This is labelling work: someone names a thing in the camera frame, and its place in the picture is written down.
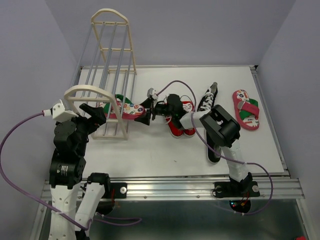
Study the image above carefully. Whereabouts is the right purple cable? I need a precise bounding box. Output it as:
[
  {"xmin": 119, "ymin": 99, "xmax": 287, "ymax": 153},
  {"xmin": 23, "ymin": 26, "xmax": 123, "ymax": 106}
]
[{"xmin": 157, "ymin": 80, "xmax": 274, "ymax": 216}]

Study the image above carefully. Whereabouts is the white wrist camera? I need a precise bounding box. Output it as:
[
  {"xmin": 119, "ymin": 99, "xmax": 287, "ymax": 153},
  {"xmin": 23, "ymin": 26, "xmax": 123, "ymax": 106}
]
[
  {"xmin": 42, "ymin": 99, "xmax": 78, "ymax": 123},
  {"xmin": 147, "ymin": 87, "xmax": 158, "ymax": 101}
]

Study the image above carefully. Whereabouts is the black canvas sneaker upper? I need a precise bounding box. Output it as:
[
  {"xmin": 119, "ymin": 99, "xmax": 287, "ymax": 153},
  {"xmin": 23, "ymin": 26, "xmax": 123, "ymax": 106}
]
[{"xmin": 197, "ymin": 82, "xmax": 218, "ymax": 112}]

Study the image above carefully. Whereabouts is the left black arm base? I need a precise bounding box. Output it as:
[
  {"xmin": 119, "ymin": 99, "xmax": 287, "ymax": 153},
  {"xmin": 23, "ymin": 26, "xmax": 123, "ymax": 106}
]
[{"xmin": 96, "ymin": 182, "xmax": 128, "ymax": 215}]

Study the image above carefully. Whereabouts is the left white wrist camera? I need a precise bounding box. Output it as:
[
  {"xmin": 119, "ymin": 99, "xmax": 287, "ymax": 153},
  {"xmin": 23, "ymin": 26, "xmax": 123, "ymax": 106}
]
[{"xmin": 42, "ymin": 99, "xmax": 78, "ymax": 123}]

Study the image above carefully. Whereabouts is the red canvas sneaker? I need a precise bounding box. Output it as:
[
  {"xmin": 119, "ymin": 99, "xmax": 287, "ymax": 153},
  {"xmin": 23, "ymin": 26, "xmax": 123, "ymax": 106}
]
[
  {"xmin": 179, "ymin": 101, "xmax": 196, "ymax": 137},
  {"xmin": 164, "ymin": 116, "xmax": 184, "ymax": 138}
]

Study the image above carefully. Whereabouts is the cream shoe shelf with metal rods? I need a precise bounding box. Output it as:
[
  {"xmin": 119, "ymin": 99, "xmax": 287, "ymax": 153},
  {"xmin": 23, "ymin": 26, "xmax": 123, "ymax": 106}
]
[{"xmin": 64, "ymin": 8, "xmax": 137, "ymax": 140}]

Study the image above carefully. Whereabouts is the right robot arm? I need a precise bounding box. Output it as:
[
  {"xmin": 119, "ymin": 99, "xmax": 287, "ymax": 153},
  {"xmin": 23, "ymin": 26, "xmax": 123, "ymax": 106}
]
[{"xmin": 135, "ymin": 94, "xmax": 253, "ymax": 195}]

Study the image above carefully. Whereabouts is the purple cable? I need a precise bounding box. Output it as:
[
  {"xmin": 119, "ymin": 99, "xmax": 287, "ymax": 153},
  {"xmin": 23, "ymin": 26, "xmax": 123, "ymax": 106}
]
[
  {"xmin": 0, "ymin": 111, "xmax": 143, "ymax": 231},
  {"xmin": 157, "ymin": 80, "xmax": 274, "ymax": 216}
]

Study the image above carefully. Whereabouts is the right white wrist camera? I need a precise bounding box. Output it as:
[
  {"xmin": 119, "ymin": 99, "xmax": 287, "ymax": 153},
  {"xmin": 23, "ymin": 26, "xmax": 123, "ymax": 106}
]
[{"xmin": 147, "ymin": 87, "xmax": 158, "ymax": 101}]

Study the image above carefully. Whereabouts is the pink sandal with green strap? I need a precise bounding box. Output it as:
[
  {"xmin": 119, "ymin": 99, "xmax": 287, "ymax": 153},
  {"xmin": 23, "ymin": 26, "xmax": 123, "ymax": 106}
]
[{"xmin": 98, "ymin": 94, "xmax": 146, "ymax": 121}]

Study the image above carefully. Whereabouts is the black canvas sneaker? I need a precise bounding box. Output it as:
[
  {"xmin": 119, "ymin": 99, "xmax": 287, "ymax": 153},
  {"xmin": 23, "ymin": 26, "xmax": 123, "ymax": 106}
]
[
  {"xmin": 197, "ymin": 82, "xmax": 218, "ymax": 112},
  {"xmin": 205, "ymin": 132, "xmax": 222, "ymax": 164}
]

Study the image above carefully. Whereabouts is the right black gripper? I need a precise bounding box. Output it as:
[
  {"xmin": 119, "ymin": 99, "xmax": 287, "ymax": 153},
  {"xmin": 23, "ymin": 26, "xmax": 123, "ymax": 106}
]
[{"xmin": 133, "ymin": 97, "xmax": 174, "ymax": 126}]

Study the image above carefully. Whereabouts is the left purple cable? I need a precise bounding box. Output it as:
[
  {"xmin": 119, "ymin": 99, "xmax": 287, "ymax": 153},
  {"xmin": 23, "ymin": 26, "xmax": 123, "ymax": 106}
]
[{"xmin": 0, "ymin": 111, "xmax": 143, "ymax": 231}]

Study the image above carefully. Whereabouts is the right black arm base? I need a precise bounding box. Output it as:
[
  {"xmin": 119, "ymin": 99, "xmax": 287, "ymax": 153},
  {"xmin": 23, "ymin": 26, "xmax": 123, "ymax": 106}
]
[{"xmin": 211, "ymin": 181, "xmax": 260, "ymax": 214}]

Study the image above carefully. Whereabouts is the aluminium mounting rail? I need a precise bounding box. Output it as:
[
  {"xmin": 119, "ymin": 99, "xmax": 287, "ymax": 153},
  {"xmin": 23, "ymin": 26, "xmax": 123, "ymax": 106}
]
[{"xmin": 39, "ymin": 177, "xmax": 306, "ymax": 201}]

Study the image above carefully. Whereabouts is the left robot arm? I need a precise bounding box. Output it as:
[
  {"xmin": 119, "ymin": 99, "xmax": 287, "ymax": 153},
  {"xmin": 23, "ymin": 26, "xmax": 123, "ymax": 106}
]
[{"xmin": 48, "ymin": 103, "xmax": 111, "ymax": 240}]

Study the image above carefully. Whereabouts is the red canvas sneaker left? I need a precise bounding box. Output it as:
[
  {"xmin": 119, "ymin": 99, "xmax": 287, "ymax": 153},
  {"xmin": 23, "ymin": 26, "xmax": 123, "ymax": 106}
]
[{"xmin": 164, "ymin": 116, "xmax": 184, "ymax": 138}]

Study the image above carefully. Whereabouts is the red canvas sneaker right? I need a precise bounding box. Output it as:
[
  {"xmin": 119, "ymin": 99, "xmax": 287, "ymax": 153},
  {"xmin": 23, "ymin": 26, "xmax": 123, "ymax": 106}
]
[{"xmin": 179, "ymin": 101, "xmax": 196, "ymax": 137}]

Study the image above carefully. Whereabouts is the black canvas sneaker lower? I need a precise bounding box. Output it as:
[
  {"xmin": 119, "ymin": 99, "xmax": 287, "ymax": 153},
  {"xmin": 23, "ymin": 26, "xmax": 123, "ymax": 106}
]
[{"xmin": 205, "ymin": 132, "xmax": 222, "ymax": 164}]

